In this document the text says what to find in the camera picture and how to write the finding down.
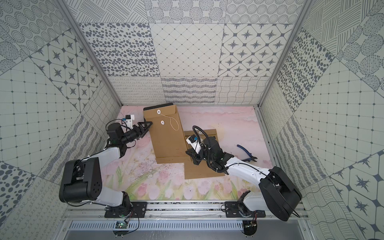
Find brown kraft file bag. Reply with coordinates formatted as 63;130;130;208
184;129;225;180
143;105;190;164

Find white bag string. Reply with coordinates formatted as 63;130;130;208
158;111;180;132

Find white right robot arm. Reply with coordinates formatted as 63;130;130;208
186;135;302;222

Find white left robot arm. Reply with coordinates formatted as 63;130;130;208
59;122;153;212

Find black plastic tool case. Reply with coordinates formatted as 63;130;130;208
144;103;174;111

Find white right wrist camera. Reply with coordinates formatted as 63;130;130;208
186;135;201;154

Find aluminium mounting rail frame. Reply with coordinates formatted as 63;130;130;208
61;182;310;221

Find blue handled pliers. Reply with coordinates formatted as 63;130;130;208
237;145;258;163

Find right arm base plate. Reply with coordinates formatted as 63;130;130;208
223;202;266;218

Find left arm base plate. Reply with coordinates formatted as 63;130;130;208
104;202;148;219

